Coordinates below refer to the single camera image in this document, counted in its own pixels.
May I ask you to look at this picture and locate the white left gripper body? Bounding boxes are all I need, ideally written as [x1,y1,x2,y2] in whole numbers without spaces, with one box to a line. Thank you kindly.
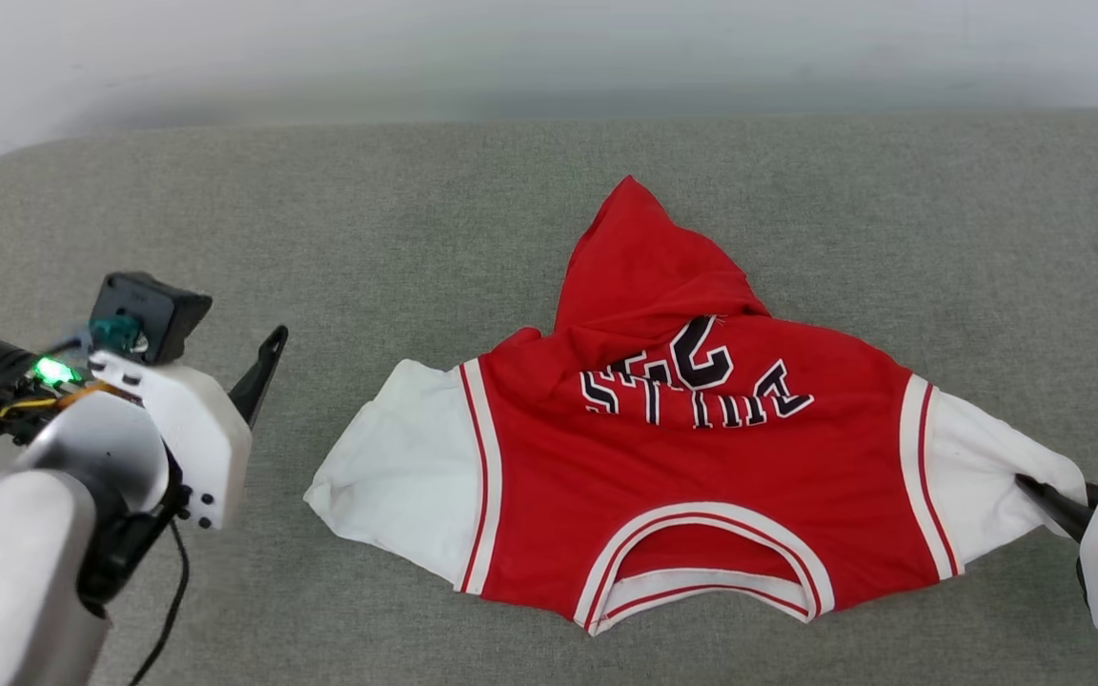
[91,351,253,528]

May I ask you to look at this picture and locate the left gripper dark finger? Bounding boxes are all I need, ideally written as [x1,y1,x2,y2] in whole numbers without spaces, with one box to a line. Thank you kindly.
[228,326,289,430]

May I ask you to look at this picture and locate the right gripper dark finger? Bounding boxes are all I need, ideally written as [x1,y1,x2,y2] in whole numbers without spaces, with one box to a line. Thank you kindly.
[1016,476,1098,542]

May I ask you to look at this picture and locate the red and white jersey garment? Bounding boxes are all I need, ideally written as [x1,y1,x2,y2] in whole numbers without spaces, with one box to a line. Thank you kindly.
[303,174,1088,636]

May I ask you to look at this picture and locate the teal left camera plug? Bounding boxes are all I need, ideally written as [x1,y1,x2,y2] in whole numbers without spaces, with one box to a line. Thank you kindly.
[90,314,145,355]

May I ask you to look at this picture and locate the thin black cable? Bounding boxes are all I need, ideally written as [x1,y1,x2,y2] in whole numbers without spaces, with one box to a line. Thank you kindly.
[128,519,191,686]

